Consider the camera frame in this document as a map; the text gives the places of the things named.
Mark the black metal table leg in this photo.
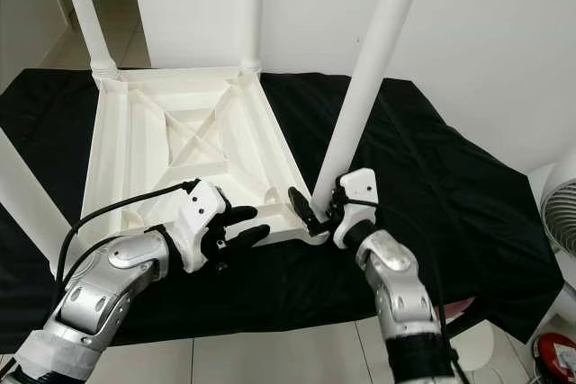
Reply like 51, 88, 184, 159
445, 305, 489, 335

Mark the pink seat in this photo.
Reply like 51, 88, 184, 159
439, 298, 475, 319

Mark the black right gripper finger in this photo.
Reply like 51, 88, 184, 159
287, 186, 322, 234

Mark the white round floor base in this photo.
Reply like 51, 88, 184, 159
448, 319, 498, 374

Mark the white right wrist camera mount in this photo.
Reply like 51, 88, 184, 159
333, 166, 379, 248

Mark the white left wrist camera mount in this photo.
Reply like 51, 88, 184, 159
171, 180, 229, 272

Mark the red round object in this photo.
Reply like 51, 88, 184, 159
529, 332, 576, 378

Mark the white plastic table top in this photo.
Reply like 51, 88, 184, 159
49, 65, 329, 281

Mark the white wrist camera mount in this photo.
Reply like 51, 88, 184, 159
171, 180, 229, 272
333, 166, 379, 248

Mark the black table cloth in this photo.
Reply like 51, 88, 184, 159
0, 67, 563, 349

